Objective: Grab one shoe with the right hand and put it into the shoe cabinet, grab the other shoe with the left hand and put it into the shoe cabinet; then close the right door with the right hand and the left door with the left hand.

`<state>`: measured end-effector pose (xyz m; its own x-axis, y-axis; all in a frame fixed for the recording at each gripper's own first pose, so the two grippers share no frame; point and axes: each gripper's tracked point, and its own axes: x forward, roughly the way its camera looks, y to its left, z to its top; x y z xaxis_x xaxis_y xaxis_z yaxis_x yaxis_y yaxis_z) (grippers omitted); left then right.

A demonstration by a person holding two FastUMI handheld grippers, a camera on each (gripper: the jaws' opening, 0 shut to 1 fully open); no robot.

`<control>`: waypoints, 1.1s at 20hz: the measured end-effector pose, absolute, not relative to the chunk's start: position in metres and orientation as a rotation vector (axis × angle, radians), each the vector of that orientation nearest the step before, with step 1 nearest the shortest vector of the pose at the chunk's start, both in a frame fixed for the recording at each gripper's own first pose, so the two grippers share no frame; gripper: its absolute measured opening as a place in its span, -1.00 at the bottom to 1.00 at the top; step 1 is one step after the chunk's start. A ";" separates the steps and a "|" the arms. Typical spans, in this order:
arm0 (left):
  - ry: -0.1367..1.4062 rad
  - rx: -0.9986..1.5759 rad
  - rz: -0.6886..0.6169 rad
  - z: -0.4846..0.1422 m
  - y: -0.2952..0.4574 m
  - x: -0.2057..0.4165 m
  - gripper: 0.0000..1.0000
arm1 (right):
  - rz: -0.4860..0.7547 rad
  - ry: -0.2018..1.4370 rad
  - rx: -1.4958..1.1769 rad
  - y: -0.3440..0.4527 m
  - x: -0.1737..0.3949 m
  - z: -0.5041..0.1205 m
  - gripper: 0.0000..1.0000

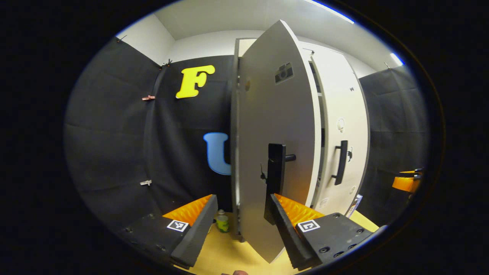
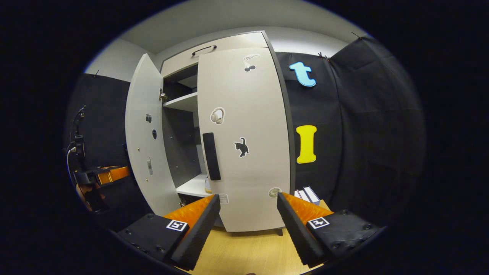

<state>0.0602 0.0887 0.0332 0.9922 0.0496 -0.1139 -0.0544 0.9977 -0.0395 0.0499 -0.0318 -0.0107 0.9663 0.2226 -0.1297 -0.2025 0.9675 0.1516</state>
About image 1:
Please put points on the ceiling light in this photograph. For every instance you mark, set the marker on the ceiling light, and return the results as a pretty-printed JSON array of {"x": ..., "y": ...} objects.
[{"x": 396, "y": 59}]

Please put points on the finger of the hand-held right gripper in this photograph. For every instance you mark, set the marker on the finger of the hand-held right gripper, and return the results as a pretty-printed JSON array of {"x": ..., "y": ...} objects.
[
  {"x": 405, "y": 184},
  {"x": 416, "y": 172}
]

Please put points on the white cardboard box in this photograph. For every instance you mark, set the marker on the white cardboard box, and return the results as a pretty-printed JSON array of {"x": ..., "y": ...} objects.
[{"x": 354, "y": 204}]

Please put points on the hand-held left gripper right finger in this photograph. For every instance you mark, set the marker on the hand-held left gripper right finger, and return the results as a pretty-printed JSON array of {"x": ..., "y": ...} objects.
[{"x": 286, "y": 233}]

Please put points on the black clip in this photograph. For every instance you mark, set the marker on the black clip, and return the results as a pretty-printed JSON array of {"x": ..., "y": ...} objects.
[
  {"x": 121, "y": 39},
  {"x": 167, "y": 62}
]

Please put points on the silver clip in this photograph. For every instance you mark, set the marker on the silver clip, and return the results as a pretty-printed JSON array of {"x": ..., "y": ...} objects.
[{"x": 145, "y": 182}]

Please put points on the red clip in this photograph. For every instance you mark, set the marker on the red clip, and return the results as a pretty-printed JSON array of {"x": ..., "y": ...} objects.
[{"x": 148, "y": 97}]

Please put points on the white cabinet door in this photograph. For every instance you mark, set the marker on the white cabinet door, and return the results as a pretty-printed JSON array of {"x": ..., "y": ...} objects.
[
  {"x": 275, "y": 114},
  {"x": 344, "y": 99}
]

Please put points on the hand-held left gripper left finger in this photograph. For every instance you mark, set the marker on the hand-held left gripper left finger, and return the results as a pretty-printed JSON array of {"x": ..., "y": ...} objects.
[{"x": 195, "y": 236}]

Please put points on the white shoe cabinet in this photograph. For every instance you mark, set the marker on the white shoe cabinet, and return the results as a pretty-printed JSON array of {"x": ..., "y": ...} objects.
[{"x": 234, "y": 114}]

